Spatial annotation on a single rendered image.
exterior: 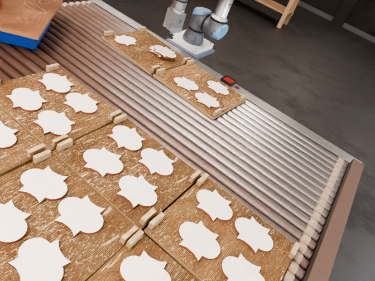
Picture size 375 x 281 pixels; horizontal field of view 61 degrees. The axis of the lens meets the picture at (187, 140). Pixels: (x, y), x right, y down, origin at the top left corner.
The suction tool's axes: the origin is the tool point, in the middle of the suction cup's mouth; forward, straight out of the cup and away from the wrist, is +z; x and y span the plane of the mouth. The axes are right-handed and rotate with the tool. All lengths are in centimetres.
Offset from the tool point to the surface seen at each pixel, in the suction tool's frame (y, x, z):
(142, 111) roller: 35, -44, 14
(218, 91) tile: 39.3, 5.3, 11.5
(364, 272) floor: 169, 86, 106
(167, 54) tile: 2.9, -0.9, 9.0
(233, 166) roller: 80, -31, 14
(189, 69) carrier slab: 16.2, 5.8, 12.4
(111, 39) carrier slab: -24.3, -19.9, 12.4
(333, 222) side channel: 122, -21, 11
